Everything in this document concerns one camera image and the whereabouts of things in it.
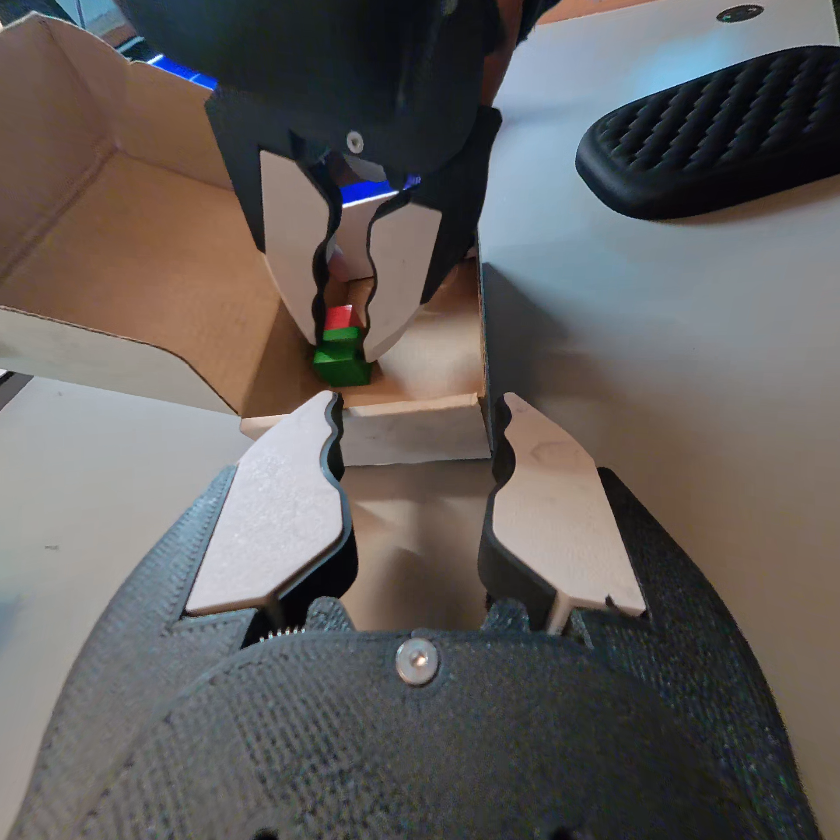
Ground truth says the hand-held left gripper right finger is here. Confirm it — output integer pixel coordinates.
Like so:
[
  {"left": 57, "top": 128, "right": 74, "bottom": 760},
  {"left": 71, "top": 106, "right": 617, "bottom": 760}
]
[{"left": 478, "top": 392, "right": 649, "bottom": 636}]

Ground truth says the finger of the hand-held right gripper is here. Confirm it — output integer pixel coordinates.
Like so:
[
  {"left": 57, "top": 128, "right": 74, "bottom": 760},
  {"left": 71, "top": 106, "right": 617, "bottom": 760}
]
[
  {"left": 260, "top": 150, "right": 343, "bottom": 345},
  {"left": 363, "top": 192, "right": 442, "bottom": 365}
]

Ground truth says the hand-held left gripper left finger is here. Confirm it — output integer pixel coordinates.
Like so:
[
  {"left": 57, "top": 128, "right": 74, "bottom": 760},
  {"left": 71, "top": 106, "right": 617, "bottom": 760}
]
[{"left": 185, "top": 390, "right": 360, "bottom": 632}]

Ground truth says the green cube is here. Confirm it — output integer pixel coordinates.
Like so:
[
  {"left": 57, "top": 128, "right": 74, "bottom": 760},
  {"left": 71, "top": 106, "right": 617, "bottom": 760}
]
[{"left": 313, "top": 326, "right": 374, "bottom": 388}]

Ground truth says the large blue plastic bin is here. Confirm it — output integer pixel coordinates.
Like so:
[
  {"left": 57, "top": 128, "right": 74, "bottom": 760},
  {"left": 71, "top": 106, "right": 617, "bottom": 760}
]
[{"left": 131, "top": 52, "right": 422, "bottom": 206}]

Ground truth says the white cardboard mailer box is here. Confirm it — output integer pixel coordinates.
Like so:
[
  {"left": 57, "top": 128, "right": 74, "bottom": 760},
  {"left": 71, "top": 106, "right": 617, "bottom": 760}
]
[{"left": 0, "top": 13, "right": 494, "bottom": 468}]

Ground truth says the grey desk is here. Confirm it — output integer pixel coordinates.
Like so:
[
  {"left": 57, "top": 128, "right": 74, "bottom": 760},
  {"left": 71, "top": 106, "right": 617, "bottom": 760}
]
[{"left": 0, "top": 0, "right": 840, "bottom": 821}]

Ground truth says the person's right hand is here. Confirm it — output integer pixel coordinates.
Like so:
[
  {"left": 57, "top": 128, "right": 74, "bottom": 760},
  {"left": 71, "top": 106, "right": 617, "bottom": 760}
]
[{"left": 482, "top": 0, "right": 526, "bottom": 107}]

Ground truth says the black textured pad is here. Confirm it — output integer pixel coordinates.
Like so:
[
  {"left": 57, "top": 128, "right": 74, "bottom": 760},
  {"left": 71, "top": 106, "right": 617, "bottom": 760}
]
[{"left": 575, "top": 45, "right": 840, "bottom": 221}]

